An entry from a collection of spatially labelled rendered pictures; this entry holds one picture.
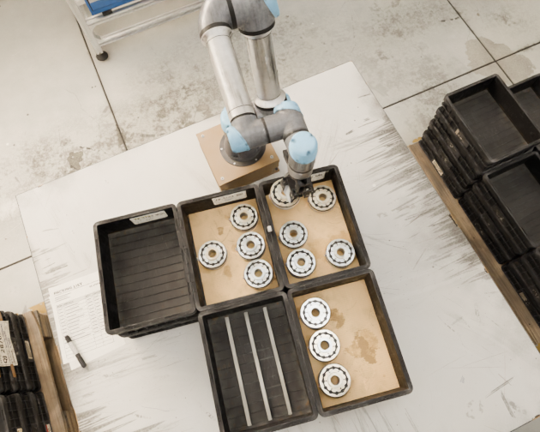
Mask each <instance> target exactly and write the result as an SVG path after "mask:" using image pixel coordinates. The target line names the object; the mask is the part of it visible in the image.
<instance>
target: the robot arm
mask: <svg viewBox="0 0 540 432"><path fill-rule="evenodd" d="M278 16H279V6H278V2H277V0H204V2H203V4H202V6H201V10H200V14H199V18H198V32H199V35H200V39H201V43H202V44H203V45H204V46H206V48H207V51H208V54H209V56H210V59H211V63H212V66H213V70H214V73H215V76H216V79H217V82H218V84H219V90H220V92H221V95H222V98H223V100H224V104H225V108H224V109H223V110H222V112H221V115H220V122H221V128H222V130H223V131H224V134H225V140H224V149H225V152H226V154H227V156H228V157H229V158H231V159H233V160H235V161H238V162H245V161H249V160H252V159H253V158H254V157H256V156H257V154H258V153H259V152H260V150H261V146H264V145H266V144H269V143H273V142H276V141H281V140H283V141H284V143H285V146H286V150H283V156H284V159H285V162H286V164H287V170H288V172H287V173H286V174H285V177H282V180H281V181H280V185H281V187H282V189H283V191H284V193H285V195H286V197H287V199H288V202H290V203H291V201H292V198H293V197H294V198H296V197H303V198H307V197H308V198H309V195H310V194H311V196H312V197H313V194H314V191H315V190H314V187H313V184H312V182H311V179H312V178H311V174H312V171H313V168H314V164H315V157H316V155H317V153H318V142H317V140H316V138H315V137H314V136H313V135H312V134H311V133H310V132H309V130H308V127H307V125H306V122H305V121H304V118H303V114H302V112H301V110H300V107H299V106H298V104H297V103H296V102H295V101H292V100H291V98H290V96H289V94H288V93H285V91H284V90H283V89H282V88H280V84H279V74H278V68H277V63H276V56H275V51H274V46H273V36H272V30H273V28H274V26H275V19H274V18H277V17H278ZM237 28H238V31H239V32H240V34H242V35H244V36H245V39H246V44H247V48H248V53H249V60H250V64H251V68H252V72H253V76H254V81H255V88H256V94H255V96H254V102H253V103H251V100H250V97H249V92H248V89H247V87H246V84H245V81H244V78H243V73H242V70H241V68H240V65H239V62H238V60H237V55H236V52H235V49H234V46H233V44H232V41H231V38H232V36H233V32H232V30H233V29H237ZM312 191H313V192H312Z"/></svg>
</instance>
